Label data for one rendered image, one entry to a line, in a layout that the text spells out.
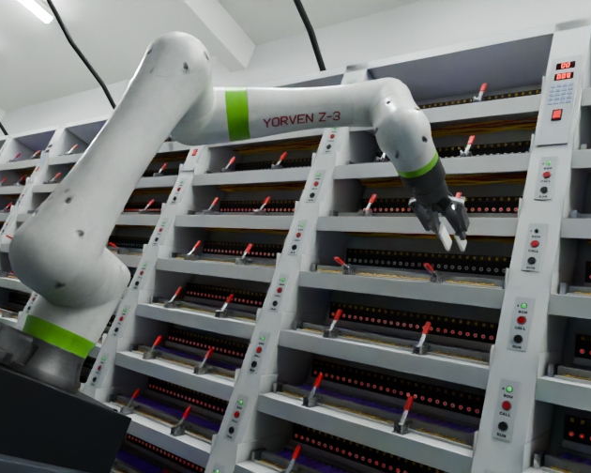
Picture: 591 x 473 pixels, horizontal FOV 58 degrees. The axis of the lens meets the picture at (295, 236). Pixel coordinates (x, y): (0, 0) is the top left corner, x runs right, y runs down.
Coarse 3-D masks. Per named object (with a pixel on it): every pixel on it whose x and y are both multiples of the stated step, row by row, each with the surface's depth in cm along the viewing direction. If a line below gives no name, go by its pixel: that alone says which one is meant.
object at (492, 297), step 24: (312, 264) 164; (336, 264) 175; (336, 288) 151; (360, 288) 146; (384, 288) 142; (408, 288) 137; (432, 288) 133; (456, 288) 129; (480, 288) 126; (504, 288) 122
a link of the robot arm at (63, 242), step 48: (192, 48) 94; (144, 96) 91; (192, 96) 96; (96, 144) 88; (144, 144) 90; (96, 192) 84; (48, 240) 79; (96, 240) 84; (48, 288) 81; (96, 288) 89
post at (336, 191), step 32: (320, 160) 178; (320, 192) 171; (352, 192) 182; (288, 256) 166; (320, 256) 168; (288, 288) 159; (320, 288) 169; (320, 320) 169; (288, 352) 157; (256, 384) 149; (224, 416) 151; (256, 416) 147; (224, 448) 145
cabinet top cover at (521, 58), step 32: (512, 32) 157; (544, 32) 150; (384, 64) 182; (416, 64) 176; (448, 64) 172; (480, 64) 167; (512, 64) 163; (544, 64) 159; (416, 96) 191; (448, 96) 186
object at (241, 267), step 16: (160, 256) 205; (176, 256) 209; (192, 256) 196; (208, 256) 197; (224, 256) 209; (240, 256) 203; (256, 256) 199; (272, 256) 194; (192, 272) 190; (208, 272) 185; (224, 272) 180; (240, 272) 175; (256, 272) 171; (272, 272) 167
